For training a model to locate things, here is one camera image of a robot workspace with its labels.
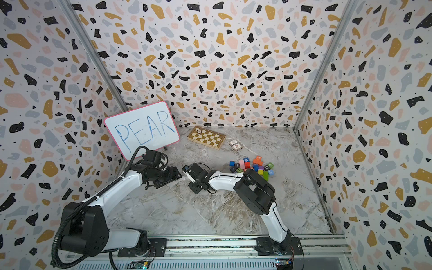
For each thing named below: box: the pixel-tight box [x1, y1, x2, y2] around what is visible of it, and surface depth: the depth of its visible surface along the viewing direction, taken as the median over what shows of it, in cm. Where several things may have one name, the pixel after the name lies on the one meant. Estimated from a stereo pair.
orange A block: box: [252, 155, 264, 166], surface depth 107 cm
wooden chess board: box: [186, 125, 227, 151], surface depth 115 cm
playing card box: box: [228, 138, 243, 152], surface depth 112 cm
